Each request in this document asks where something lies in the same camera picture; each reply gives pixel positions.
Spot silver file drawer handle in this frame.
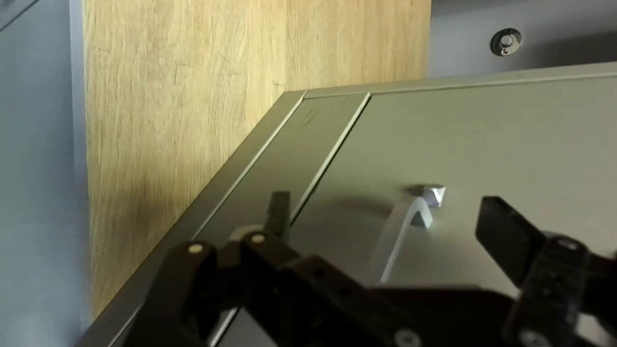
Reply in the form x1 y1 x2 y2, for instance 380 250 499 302
368 183 447 287

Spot round metal lock cylinder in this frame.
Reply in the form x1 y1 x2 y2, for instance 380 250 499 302
488 27 525 60

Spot beige file cabinet drawer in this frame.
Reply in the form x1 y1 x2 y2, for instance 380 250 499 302
208 67 617 347

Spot beige metal file cabinet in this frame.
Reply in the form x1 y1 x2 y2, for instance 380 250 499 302
75 60 617 347

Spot wooden countertop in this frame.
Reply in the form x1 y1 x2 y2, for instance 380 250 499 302
81 0 434 320

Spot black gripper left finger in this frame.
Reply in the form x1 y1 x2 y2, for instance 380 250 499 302
122 189 420 347

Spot grey metal file cabinet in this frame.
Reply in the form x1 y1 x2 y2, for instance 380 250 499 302
426 0 617 83

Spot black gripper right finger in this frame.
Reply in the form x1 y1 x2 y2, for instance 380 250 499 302
474 194 617 347

